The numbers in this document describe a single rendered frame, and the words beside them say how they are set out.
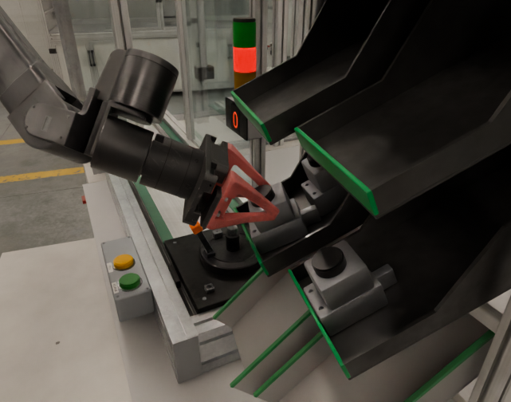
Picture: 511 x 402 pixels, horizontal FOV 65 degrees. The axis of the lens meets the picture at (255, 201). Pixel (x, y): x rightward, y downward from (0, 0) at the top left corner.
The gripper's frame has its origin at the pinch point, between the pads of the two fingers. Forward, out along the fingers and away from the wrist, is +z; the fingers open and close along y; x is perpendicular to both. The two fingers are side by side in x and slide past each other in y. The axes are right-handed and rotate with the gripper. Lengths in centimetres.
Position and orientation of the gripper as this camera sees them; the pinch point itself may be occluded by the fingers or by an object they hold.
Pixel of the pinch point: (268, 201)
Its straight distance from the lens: 47.3
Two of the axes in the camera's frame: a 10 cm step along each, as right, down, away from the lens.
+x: -4.3, 7.8, 4.6
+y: -0.9, -5.4, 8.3
